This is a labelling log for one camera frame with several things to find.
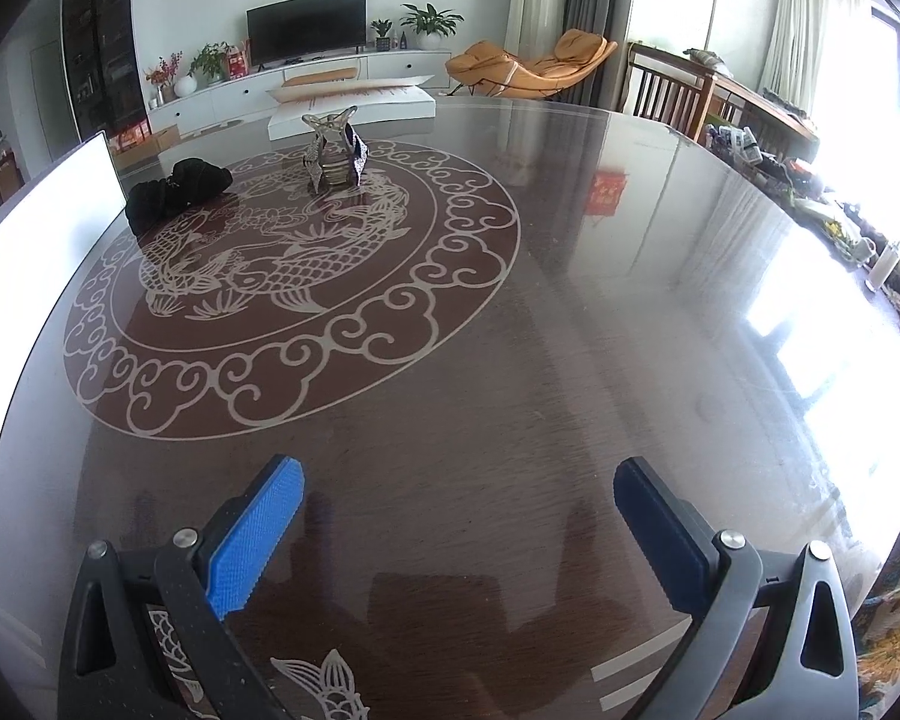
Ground orange snack boxes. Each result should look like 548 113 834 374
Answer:
109 120 181 158

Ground white cup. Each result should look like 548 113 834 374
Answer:
870 240 900 292

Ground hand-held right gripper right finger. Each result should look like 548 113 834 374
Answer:
613 456 860 720

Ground white vase with red flowers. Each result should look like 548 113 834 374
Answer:
144 51 197 102

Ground patterned clothing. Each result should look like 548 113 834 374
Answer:
851 495 900 720

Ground bushy green plant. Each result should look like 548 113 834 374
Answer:
190 41 235 85

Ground black velvet scrunchie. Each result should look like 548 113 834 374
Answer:
125 157 233 235

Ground orange lounge chair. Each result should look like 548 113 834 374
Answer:
446 28 620 102

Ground white storage box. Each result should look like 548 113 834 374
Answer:
0 130 132 421

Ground silver fish ornament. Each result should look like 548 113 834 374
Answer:
300 106 368 197

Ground white window curtain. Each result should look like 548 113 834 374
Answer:
761 0 875 121

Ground white TV cabinet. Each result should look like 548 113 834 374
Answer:
146 49 466 140

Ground wooden sideboard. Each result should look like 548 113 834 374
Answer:
709 71 822 162

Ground dark display cabinet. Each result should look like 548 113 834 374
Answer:
60 0 152 143

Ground black television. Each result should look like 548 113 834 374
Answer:
246 0 368 65

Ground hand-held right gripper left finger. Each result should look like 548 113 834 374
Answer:
60 454 305 720

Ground row of small cluttered things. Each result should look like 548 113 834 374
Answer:
705 124 900 376

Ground large leafy potted plant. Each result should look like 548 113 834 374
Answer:
399 2 466 52

